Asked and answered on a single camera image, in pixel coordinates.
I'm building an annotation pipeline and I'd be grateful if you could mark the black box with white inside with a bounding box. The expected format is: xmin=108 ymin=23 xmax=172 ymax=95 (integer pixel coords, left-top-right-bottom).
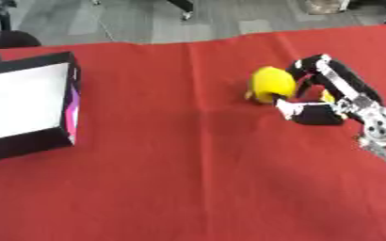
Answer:
xmin=0 ymin=51 xmax=83 ymax=163

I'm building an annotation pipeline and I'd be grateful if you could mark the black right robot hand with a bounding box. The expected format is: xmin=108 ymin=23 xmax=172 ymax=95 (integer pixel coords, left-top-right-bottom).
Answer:
xmin=273 ymin=54 xmax=386 ymax=126

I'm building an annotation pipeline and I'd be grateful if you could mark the yellow soft toy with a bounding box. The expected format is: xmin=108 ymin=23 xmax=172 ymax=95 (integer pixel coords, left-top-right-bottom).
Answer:
xmin=242 ymin=66 xmax=298 ymax=104

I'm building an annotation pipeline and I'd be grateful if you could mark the black tripod leg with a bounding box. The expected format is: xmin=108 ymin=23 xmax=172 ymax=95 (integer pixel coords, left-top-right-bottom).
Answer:
xmin=165 ymin=0 xmax=197 ymax=22

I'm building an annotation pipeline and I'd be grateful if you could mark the black chair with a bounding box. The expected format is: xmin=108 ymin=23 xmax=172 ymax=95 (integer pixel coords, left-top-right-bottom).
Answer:
xmin=0 ymin=0 xmax=43 ymax=51

